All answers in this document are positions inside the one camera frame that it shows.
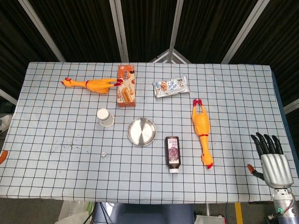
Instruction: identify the white triangular frame brace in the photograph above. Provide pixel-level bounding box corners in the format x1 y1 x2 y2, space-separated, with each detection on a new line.
149 48 192 63

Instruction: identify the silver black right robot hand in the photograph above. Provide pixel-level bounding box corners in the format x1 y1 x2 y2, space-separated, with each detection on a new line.
247 132 294 189

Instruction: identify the blue-grey robot torso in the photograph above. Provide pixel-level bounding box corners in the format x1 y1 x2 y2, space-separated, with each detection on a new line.
93 202 196 224

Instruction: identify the orange biscuit roll box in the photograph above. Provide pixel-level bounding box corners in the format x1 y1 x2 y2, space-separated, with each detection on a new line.
116 64 136 108

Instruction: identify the translucent plastic bag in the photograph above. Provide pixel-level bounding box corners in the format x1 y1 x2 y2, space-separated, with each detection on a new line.
57 201 94 224

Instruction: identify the round steel plate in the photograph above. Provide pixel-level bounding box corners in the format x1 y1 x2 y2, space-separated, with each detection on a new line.
127 118 157 147

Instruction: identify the yellow rubber chicken toy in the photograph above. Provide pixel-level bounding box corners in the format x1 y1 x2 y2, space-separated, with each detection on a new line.
61 77 124 95
192 98 214 170

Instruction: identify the white paper cup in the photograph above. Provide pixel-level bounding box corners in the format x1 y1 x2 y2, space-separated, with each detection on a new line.
96 108 115 127

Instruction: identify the silver snack bag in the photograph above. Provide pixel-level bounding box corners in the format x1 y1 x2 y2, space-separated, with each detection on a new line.
152 76 190 98

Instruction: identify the black pleated curtain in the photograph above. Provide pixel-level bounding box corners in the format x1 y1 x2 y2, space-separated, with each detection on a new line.
0 0 299 117

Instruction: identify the white aluminium frame post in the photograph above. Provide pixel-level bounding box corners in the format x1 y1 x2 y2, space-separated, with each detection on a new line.
168 0 185 51
109 0 129 63
221 0 270 64
18 0 65 63

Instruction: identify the dark grape sauce bottle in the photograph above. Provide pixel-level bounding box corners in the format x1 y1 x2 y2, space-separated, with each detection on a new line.
164 136 181 174

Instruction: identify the white shoe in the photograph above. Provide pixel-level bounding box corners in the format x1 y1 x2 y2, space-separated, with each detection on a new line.
0 114 12 134

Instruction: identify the blue checkered tablecloth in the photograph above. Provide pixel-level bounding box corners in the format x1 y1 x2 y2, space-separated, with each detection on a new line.
0 61 296 203

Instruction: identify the white aluminium side rail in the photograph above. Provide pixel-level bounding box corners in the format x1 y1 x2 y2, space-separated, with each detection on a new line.
283 99 299 115
0 88 18 105

